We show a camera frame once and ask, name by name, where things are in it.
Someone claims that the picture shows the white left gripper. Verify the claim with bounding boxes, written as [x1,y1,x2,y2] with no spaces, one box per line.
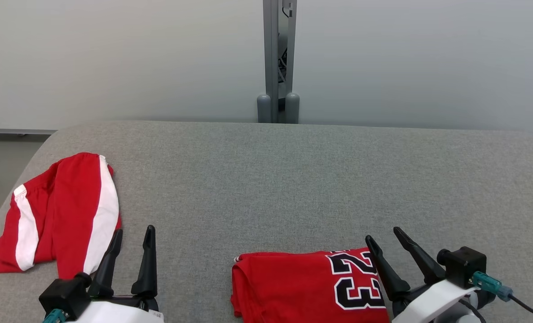
[70,225,165,323]

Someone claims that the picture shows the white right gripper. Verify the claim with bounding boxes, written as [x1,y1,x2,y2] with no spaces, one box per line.
[365,227,480,323]

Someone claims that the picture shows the red white basketball jersey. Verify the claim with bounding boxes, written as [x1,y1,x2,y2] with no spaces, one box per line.
[230,248,390,323]

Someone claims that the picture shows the red shorts with white stripes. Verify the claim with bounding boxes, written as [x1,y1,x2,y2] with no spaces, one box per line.
[0,153,122,281]

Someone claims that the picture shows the teal right camera connector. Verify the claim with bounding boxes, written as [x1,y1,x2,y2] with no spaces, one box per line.
[470,271,514,302]

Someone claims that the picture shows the teal camera connector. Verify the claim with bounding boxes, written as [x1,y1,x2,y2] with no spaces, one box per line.
[470,271,514,302]
[43,308,67,323]

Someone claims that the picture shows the teal left camera connector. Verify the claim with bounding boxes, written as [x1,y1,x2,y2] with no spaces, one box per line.
[43,308,67,323]

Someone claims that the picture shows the long black right camera cable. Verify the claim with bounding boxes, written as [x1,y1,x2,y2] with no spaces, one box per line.
[508,294,533,320]

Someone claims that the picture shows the grey wall baseboard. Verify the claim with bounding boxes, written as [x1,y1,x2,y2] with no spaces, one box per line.
[0,128,57,136]

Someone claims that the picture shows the grey cylindrical post foot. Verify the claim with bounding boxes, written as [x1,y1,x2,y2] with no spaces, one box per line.
[257,93,272,123]
[285,92,300,124]

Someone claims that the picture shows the grey metal partition post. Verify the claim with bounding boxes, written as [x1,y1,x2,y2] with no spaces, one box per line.
[263,0,297,124]

